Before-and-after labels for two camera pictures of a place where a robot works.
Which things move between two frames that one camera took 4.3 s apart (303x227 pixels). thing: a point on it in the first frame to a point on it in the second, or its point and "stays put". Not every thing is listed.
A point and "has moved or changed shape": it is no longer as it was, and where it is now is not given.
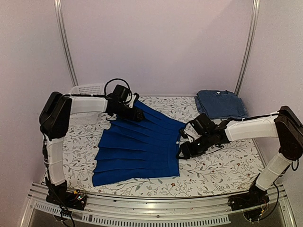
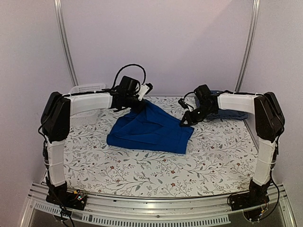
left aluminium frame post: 57,6 stays put
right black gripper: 187,152 to 191,119
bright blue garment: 144,149 has moved or changed shape
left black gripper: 132,117 to 139,108
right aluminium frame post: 256,8 stays put
